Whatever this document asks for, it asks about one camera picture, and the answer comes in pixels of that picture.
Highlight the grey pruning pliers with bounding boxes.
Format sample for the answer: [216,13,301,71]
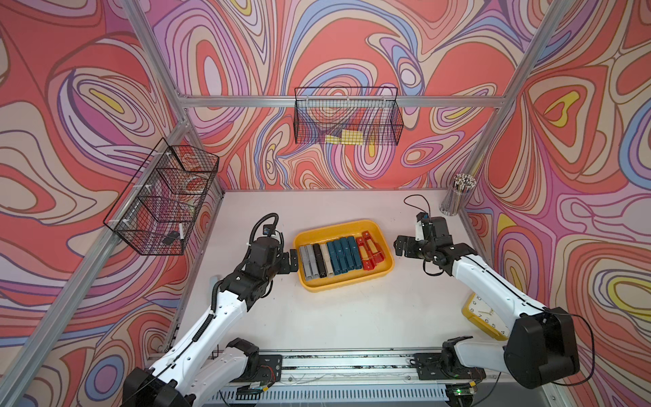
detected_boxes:
[299,246,313,282]
[305,245,320,280]

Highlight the black pruning pliers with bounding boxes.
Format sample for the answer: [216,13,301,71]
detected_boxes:
[312,244,327,278]

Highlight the red pruning pliers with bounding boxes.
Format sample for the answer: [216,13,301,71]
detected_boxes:
[356,237,375,271]
[362,231,386,266]

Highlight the beige pruning pliers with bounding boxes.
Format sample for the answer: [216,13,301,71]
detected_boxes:
[320,244,335,277]

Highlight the teal pruning pliers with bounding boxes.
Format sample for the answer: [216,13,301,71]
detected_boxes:
[327,241,341,276]

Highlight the yellow storage tray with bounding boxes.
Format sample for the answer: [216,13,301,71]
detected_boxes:
[294,220,395,292]

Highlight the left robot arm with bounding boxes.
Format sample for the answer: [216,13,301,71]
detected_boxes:
[122,232,298,406]

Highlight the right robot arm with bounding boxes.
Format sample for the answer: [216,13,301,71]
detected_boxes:
[393,212,580,389]

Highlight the cup of metal rods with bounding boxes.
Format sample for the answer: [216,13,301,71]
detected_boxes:
[439,173,477,216]

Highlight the yellow dial object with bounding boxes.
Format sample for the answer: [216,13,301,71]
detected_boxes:
[461,293,510,341]

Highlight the yellow sticky notes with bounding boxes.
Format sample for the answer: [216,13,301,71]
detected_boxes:
[325,130,364,146]

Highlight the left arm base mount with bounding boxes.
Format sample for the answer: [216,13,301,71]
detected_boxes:
[211,337,283,385]

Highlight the black wire basket left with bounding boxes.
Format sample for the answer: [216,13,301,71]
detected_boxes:
[103,139,220,256]

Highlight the black wire basket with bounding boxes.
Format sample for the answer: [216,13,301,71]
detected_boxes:
[103,139,220,256]
[293,85,405,146]

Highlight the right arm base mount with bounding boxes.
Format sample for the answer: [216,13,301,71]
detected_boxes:
[409,336,486,382]

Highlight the aluminium rail base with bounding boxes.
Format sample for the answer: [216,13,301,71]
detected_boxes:
[126,348,566,407]

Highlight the black wire basket back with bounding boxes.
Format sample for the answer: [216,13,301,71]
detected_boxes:
[293,85,405,146]

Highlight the aluminium frame post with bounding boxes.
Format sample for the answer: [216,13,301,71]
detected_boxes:
[119,0,225,197]

